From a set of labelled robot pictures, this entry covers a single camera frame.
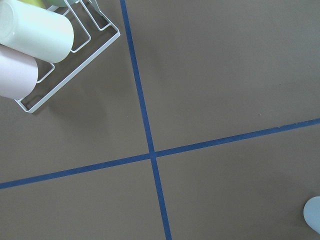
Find white plastic cup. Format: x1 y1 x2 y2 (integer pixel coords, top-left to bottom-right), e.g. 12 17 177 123
0 0 74 63

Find light blue plastic cup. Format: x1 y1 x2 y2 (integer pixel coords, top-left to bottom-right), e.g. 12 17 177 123
303 196 320 234

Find yellow plastic cup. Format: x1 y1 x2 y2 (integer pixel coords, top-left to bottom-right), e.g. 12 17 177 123
19 0 47 9

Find pink plastic cup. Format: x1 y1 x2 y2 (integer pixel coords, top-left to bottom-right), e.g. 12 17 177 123
0 45 39 100

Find white wire cup rack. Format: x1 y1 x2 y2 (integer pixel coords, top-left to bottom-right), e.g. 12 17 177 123
16 0 121 114

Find green plastic cup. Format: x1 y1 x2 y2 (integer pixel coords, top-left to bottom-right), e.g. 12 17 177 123
46 0 77 7

